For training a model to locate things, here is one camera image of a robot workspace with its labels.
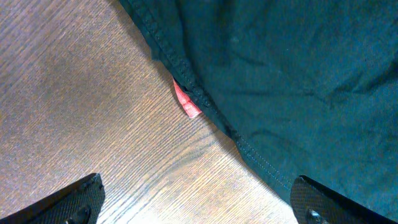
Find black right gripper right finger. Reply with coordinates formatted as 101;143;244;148
290;175;397;224

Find black garment with white logo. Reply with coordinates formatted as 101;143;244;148
122;0;397;222

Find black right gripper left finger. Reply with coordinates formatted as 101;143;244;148
1;173;105;224

